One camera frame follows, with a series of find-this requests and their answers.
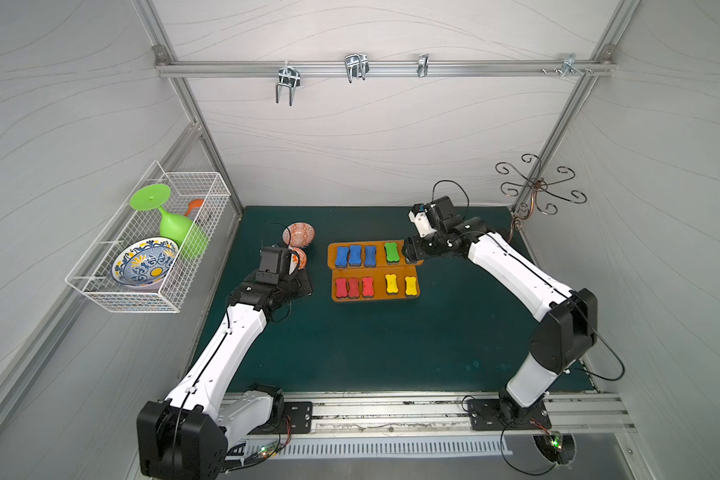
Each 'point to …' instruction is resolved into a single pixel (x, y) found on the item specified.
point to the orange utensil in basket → (194, 204)
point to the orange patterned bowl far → (299, 234)
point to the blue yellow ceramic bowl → (145, 264)
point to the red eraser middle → (353, 288)
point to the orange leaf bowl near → (302, 258)
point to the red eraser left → (341, 287)
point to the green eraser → (392, 253)
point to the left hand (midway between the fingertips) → (308, 280)
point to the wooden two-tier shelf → (373, 270)
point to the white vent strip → (306, 448)
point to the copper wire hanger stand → (544, 189)
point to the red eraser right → (368, 287)
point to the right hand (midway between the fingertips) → (413, 246)
